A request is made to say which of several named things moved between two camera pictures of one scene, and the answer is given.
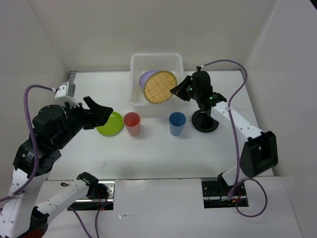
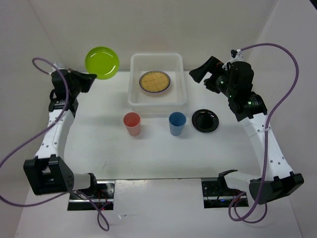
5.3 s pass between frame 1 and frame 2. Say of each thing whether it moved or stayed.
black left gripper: moved
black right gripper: moved
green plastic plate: moved
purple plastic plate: moved
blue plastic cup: stayed
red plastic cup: stayed
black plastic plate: stayed
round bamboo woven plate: moved
